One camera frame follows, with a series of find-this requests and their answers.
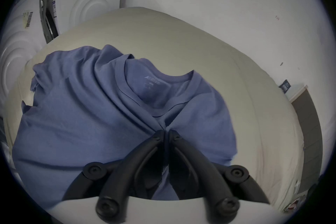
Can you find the bed with beige sheet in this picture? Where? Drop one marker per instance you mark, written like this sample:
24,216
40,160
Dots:
199,49

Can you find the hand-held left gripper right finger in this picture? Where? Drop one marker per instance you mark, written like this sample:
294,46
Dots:
194,173

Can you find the blue t-shirt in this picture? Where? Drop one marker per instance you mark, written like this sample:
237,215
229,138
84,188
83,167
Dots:
86,118

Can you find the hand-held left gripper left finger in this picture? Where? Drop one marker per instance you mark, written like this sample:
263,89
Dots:
123,178

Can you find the grey door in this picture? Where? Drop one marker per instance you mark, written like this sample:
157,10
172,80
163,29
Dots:
309,139

